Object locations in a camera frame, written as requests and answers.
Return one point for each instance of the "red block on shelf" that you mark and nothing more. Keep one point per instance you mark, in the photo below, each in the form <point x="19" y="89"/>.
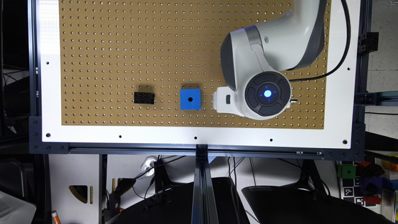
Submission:
<point x="372" y="199"/>

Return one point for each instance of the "green block on shelf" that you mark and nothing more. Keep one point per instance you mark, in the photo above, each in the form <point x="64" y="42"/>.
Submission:
<point x="346" y="171"/>

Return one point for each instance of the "dark aluminium table frame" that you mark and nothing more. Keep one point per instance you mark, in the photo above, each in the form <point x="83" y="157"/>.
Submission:
<point x="47" y="135"/>

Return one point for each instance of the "black brick block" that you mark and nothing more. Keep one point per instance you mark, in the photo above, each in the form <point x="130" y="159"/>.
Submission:
<point x="144" y="98"/>

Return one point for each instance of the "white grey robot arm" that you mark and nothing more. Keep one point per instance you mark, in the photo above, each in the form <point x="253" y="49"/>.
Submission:
<point x="253" y="58"/>

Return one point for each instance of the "white panel with cutout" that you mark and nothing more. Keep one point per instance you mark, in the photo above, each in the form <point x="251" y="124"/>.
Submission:
<point x="75" y="187"/>

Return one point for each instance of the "blue cube block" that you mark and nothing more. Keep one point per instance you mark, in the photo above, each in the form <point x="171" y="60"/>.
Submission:
<point x="190" y="99"/>

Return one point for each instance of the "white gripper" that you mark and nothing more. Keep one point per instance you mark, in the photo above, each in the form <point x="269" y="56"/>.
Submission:
<point x="225" y="100"/>

